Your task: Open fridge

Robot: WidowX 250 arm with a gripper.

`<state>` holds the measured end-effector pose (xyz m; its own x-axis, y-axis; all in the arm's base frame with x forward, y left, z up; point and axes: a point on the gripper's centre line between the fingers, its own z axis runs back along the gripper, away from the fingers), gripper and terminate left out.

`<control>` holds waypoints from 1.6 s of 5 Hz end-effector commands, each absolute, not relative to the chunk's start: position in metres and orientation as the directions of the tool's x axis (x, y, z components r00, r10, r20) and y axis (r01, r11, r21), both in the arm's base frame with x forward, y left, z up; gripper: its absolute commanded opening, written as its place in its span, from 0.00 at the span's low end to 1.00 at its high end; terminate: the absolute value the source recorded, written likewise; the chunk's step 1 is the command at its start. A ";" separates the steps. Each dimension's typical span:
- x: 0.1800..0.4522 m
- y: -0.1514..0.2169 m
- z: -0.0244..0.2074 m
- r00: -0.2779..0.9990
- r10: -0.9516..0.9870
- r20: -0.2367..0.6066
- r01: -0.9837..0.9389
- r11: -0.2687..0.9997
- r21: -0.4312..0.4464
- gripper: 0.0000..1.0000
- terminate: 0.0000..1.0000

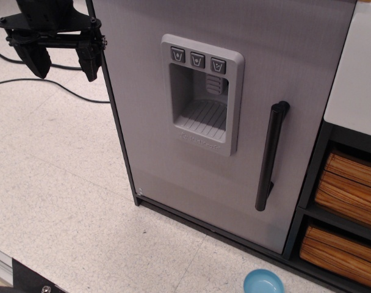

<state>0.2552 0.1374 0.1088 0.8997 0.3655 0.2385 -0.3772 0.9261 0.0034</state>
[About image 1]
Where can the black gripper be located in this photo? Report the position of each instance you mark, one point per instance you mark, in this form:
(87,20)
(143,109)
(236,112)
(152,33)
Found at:
(54,24)

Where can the black fridge door handle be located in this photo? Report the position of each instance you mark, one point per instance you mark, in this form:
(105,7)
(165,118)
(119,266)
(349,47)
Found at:
(278,113)

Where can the grey toy fridge door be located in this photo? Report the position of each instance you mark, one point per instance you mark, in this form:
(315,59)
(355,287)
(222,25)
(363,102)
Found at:
(210,122)

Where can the grey ice water dispenser panel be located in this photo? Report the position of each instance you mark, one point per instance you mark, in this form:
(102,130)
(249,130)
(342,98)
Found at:
(203,85)

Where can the dark shelf unit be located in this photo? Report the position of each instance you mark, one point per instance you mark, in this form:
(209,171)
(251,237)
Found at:
(308,212)

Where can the white countertop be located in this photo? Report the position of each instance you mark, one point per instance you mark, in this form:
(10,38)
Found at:
(349,104)

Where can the blue plastic bowl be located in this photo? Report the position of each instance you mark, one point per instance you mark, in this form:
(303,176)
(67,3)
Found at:
(263,281)

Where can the upper striped orange storage bin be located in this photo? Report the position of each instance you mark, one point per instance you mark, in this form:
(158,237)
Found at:
(344,186)

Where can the striped orange storage bin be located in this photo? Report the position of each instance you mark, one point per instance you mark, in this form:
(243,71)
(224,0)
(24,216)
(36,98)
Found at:
(344,186)
(337,254)

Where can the lower striped orange storage bin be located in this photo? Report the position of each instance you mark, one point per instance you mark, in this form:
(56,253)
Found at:
(337,254)

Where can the dark fridge cabinet frame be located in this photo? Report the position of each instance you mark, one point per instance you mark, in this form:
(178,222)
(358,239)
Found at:
(118,116)

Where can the aluminium rail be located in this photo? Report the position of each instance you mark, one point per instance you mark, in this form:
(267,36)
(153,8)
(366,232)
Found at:
(6,269)

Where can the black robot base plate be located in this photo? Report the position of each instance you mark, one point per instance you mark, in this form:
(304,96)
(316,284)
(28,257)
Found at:
(26,280)

